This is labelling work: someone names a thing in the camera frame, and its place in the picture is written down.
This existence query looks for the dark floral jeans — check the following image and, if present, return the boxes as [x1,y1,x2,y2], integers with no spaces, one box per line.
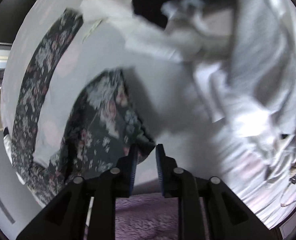
[11,9,155,205]

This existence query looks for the purple fluffy sleeve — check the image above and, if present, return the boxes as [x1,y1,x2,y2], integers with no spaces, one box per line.
[115,193,178,239]

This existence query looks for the grey garment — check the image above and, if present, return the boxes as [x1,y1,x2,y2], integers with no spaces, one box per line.
[160,0,296,229]

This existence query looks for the white garment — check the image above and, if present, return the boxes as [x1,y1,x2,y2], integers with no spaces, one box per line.
[80,0,203,62]

